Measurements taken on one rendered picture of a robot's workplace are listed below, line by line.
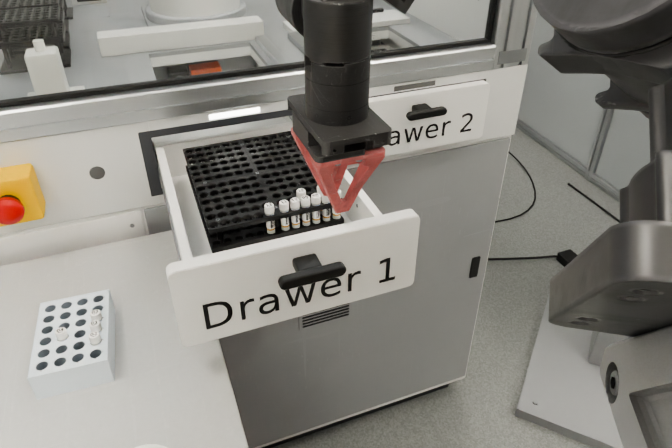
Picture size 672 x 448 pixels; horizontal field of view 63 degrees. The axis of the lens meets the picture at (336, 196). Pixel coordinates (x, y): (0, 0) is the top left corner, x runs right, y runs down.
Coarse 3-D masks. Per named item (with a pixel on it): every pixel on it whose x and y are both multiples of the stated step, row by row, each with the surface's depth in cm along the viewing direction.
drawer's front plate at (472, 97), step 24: (384, 96) 94; (408, 96) 94; (432, 96) 96; (456, 96) 98; (480, 96) 100; (384, 120) 95; (408, 120) 97; (432, 120) 99; (456, 120) 101; (480, 120) 103; (408, 144) 99; (432, 144) 101
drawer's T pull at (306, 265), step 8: (304, 256) 61; (312, 256) 61; (296, 264) 60; (304, 264) 60; (312, 264) 60; (320, 264) 60; (328, 264) 60; (336, 264) 60; (296, 272) 58; (304, 272) 58; (312, 272) 58; (320, 272) 59; (328, 272) 59; (336, 272) 59; (344, 272) 60; (280, 280) 58; (288, 280) 58; (296, 280) 58; (304, 280) 58; (312, 280) 59; (320, 280) 59; (288, 288) 58
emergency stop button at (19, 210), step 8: (0, 200) 73; (8, 200) 73; (16, 200) 74; (0, 208) 73; (8, 208) 73; (16, 208) 74; (24, 208) 75; (0, 216) 74; (8, 216) 74; (16, 216) 74; (8, 224) 75
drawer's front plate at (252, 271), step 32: (352, 224) 63; (384, 224) 63; (416, 224) 65; (224, 256) 58; (256, 256) 59; (288, 256) 60; (320, 256) 62; (352, 256) 64; (384, 256) 66; (416, 256) 68; (192, 288) 58; (224, 288) 60; (256, 288) 61; (320, 288) 65; (352, 288) 67; (384, 288) 69; (192, 320) 60; (256, 320) 64
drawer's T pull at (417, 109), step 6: (414, 108) 94; (420, 108) 94; (426, 108) 94; (432, 108) 94; (438, 108) 94; (444, 108) 94; (408, 114) 92; (414, 114) 92; (420, 114) 93; (426, 114) 93; (432, 114) 93; (438, 114) 94; (444, 114) 94
